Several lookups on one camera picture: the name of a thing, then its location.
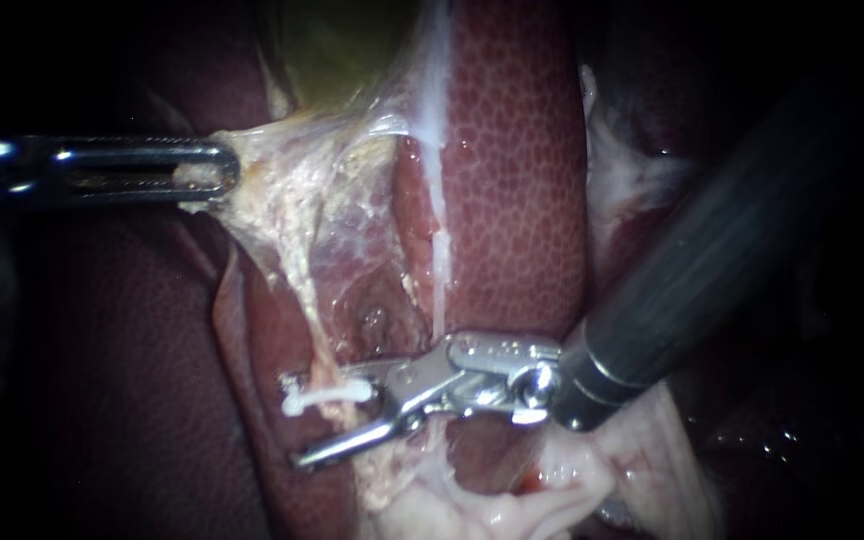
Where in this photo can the dark red liver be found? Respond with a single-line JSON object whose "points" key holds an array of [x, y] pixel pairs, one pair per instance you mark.
{"points": [[514, 187]]}

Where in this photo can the left arm instrument jaw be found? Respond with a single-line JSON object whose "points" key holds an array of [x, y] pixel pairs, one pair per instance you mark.
{"points": [[139, 150]]}

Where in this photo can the thin tube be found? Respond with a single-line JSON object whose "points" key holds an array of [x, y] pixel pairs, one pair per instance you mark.
{"points": [[439, 225], [304, 300]]}

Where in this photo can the white clip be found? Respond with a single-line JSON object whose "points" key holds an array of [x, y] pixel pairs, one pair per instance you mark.
{"points": [[323, 395]]}

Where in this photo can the gallbladder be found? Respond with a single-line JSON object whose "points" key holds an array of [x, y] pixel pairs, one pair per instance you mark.
{"points": [[334, 52]]}

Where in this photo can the right arm instrument jaw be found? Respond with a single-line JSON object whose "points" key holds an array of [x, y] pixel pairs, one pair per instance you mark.
{"points": [[368, 369], [349, 444]]}

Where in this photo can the right arm instrument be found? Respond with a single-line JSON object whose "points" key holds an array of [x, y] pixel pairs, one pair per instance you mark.
{"points": [[477, 367]]}

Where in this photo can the pale fatty tissue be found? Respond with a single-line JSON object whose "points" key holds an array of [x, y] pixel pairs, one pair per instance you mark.
{"points": [[619, 172], [552, 495], [357, 232]]}

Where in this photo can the dark right arm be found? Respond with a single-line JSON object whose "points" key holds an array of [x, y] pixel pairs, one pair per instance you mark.
{"points": [[709, 247]]}

